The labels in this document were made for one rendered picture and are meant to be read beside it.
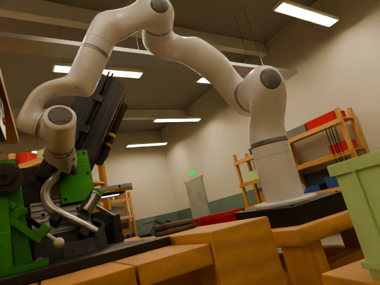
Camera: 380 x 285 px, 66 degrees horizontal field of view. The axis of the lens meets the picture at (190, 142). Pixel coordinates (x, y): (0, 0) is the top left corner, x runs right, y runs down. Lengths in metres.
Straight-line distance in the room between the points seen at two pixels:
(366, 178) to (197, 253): 0.29
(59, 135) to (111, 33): 0.35
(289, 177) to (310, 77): 6.09
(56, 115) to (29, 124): 0.08
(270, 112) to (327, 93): 5.81
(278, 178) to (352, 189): 0.44
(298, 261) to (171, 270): 0.36
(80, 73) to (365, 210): 0.77
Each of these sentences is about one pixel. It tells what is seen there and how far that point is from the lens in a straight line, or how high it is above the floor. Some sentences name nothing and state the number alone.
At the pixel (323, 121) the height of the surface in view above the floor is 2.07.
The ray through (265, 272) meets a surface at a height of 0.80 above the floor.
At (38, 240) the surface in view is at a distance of 0.83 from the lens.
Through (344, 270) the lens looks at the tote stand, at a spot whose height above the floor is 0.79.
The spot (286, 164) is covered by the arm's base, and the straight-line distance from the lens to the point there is 0.92.
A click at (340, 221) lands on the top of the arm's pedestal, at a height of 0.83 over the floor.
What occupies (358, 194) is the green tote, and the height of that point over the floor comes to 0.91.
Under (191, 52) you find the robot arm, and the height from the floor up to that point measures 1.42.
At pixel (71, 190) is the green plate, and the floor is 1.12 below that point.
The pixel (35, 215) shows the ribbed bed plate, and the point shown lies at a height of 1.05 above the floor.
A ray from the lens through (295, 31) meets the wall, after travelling 7.38.
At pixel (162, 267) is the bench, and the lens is 0.52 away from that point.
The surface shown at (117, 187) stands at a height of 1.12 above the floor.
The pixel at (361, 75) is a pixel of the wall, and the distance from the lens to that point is 6.41.
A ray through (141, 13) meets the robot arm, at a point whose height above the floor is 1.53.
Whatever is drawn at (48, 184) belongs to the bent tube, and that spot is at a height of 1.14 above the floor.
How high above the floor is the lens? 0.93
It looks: 14 degrees up
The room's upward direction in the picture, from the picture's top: 13 degrees counter-clockwise
